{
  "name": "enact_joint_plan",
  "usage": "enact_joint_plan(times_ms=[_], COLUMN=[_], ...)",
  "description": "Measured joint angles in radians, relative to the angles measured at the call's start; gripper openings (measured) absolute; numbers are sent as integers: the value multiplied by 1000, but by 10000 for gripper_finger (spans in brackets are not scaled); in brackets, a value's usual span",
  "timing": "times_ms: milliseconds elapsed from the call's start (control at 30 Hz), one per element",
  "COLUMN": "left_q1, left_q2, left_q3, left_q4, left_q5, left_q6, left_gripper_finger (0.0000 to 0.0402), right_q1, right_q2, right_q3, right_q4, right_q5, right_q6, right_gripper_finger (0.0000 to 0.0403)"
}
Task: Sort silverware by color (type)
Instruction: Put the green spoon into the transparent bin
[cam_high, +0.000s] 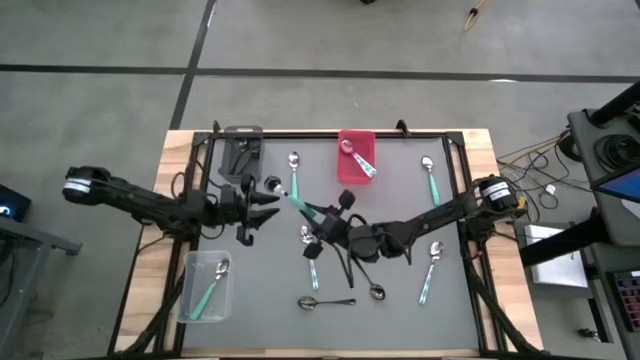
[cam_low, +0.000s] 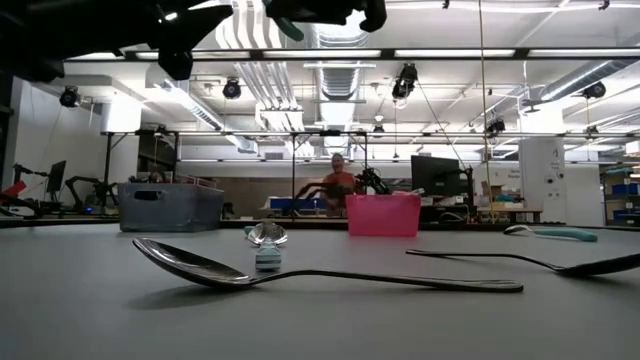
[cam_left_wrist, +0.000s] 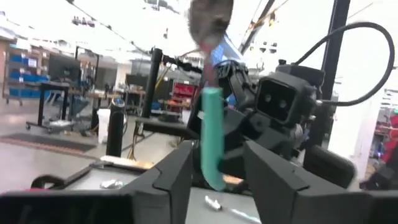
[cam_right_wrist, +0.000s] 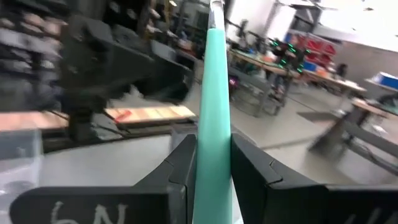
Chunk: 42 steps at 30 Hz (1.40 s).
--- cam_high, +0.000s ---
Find grey table mat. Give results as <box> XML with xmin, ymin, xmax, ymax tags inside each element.
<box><xmin>182</xmin><ymin>135</ymin><xmax>481</xmax><ymax>351</ymax></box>

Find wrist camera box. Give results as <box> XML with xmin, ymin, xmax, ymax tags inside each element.
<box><xmin>347</xmin><ymin>224</ymin><xmax>401</xmax><ymax>264</ymax></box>
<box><xmin>182</xmin><ymin>187</ymin><xmax>224</xmax><ymax>231</ymax></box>

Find grey desk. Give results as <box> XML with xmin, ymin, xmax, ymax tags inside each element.
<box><xmin>0</xmin><ymin>214</ymin><xmax>84</xmax><ymax>346</ymax></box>

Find dark monitor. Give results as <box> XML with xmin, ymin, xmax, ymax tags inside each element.
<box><xmin>0</xmin><ymin>183</ymin><xmax>32</xmax><ymax>224</ymax></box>

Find blue screen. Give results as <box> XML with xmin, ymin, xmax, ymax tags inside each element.
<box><xmin>597</xmin><ymin>167</ymin><xmax>640</xmax><ymax>205</ymax></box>

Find green handled metal spoon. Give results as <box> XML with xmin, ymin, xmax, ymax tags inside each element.
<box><xmin>188</xmin><ymin>257</ymin><xmax>231</xmax><ymax>322</ymax></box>
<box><xmin>287</xmin><ymin>151</ymin><xmax>301</xmax><ymax>201</ymax></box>
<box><xmin>263</xmin><ymin>175</ymin><xmax>321</xmax><ymax>219</ymax></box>
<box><xmin>420</xmin><ymin>155</ymin><xmax>442</xmax><ymax>208</ymax></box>

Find dark grey plastic bin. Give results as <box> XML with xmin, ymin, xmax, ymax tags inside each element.
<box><xmin>217</xmin><ymin>124</ymin><xmax>265</xmax><ymax>185</ymax></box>

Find white box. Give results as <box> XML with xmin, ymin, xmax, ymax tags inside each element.
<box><xmin>524</xmin><ymin>223</ymin><xmax>590</xmax><ymax>289</ymax></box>

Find yellow cable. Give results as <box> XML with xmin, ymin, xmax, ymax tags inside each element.
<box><xmin>462</xmin><ymin>0</ymin><xmax>489</xmax><ymax>34</ymax></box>

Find clear plastic bin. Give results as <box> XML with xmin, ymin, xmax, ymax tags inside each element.
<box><xmin>177</xmin><ymin>249</ymin><xmax>235</xmax><ymax>324</ymax></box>

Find red plastic bin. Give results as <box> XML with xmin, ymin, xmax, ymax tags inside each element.
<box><xmin>336</xmin><ymin>129</ymin><xmax>377</xmax><ymax>186</ymax></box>

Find coiled black cables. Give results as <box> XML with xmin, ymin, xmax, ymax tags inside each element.
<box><xmin>594</xmin><ymin>133</ymin><xmax>640</xmax><ymax>174</ymax></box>

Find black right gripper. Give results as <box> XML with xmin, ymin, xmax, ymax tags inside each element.
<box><xmin>297</xmin><ymin>189</ymin><xmax>357</xmax><ymax>261</ymax></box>

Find grey equipment cart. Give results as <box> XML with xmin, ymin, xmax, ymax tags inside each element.
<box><xmin>567</xmin><ymin>82</ymin><xmax>640</xmax><ymax>251</ymax></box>

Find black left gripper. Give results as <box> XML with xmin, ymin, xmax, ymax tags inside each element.
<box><xmin>221</xmin><ymin>173</ymin><xmax>281</xmax><ymax>247</ymax></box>

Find floor cable bundle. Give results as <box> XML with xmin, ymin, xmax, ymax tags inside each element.
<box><xmin>494</xmin><ymin>132</ymin><xmax>574</xmax><ymax>214</ymax></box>

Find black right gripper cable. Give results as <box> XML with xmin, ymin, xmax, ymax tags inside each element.
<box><xmin>335</xmin><ymin>243</ymin><xmax>355</xmax><ymax>291</ymax></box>

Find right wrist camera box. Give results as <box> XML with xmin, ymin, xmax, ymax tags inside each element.
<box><xmin>347</xmin><ymin>224</ymin><xmax>401</xmax><ymax>264</ymax></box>

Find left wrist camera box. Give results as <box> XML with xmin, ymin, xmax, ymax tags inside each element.
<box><xmin>182</xmin><ymin>187</ymin><xmax>224</xmax><ymax>231</ymax></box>

